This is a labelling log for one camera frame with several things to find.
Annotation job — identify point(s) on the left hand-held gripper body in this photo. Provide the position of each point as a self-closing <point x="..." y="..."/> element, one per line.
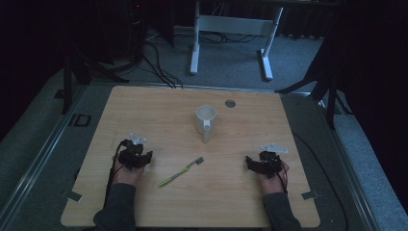
<point x="130" y="157"/>

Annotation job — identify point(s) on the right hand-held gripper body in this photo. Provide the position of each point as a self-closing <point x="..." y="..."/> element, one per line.
<point x="270" y="163"/>

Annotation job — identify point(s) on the green toothbrush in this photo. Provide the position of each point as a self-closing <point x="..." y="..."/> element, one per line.
<point x="179" y="173"/>

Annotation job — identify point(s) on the white cup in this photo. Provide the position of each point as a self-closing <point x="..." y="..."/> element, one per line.
<point x="205" y="123"/>

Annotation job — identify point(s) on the person's left hand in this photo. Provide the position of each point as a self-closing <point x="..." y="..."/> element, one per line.
<point x="126" y="175"/>

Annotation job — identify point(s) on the person's right hand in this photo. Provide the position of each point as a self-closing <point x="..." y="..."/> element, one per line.
<point x="272" y="184"/>

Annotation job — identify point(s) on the grey tape strip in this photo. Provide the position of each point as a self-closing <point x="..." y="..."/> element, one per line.
<point x="310" y="195"/>
<point x="74" y="196"/>

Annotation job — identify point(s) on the black tripod stand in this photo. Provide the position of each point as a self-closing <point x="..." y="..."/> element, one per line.
<point x="331" y="106"/>
<point x="66" y="86"/>

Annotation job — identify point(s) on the dark computer tower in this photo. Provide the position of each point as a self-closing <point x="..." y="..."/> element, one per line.
<point x="137" y="22"/>

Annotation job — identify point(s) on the black rectangular floor frame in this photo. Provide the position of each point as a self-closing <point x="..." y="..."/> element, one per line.
<point x="82" y="116"/>

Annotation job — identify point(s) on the metal floor rail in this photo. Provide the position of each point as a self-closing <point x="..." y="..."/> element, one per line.
<point x="351" y="183"/>
<point x="35" y="163"/>

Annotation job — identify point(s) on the white desk frame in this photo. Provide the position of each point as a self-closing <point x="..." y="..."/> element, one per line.
<point x="235" y="25"/>

